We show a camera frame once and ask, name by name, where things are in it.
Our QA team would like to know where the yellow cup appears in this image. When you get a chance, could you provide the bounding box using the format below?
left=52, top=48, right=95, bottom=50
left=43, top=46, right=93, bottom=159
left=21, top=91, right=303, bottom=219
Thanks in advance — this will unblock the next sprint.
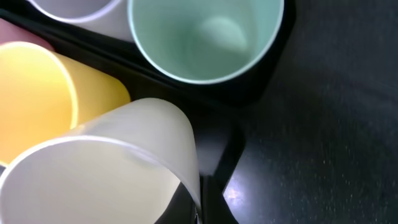
left=0, top=41, right=131, bottom=167

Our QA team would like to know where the white cup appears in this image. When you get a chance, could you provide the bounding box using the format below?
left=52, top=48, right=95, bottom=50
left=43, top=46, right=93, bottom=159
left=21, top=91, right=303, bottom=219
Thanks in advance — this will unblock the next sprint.
left=0, top=98, right=203, bottom=224
left=27, top=0, right=134, bottom=43

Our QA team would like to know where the mint green cup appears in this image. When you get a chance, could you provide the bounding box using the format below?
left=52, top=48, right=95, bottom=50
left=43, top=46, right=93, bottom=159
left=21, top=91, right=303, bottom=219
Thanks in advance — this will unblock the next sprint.
left=126, top=0, right=285, bottom=85

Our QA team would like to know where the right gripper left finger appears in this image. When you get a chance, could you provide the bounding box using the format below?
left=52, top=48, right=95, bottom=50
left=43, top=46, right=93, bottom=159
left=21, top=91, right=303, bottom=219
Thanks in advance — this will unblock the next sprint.
left=154, top=182, right=198, bottom=224

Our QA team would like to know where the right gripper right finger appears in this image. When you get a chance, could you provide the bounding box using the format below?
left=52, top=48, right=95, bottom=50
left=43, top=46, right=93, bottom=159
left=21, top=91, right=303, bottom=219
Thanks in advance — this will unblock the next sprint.
left=200, top=175, right=240, bottom=224

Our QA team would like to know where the black tray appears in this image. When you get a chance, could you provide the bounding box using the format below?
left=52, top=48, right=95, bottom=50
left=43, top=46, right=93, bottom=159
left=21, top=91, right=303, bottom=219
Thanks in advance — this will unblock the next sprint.
left=0, top=0, right=296, bottom=180

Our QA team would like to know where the pink cup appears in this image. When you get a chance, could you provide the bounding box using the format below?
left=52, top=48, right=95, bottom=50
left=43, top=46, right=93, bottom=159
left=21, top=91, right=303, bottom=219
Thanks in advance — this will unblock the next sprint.
left=0, top=17, right=55, bottom=52

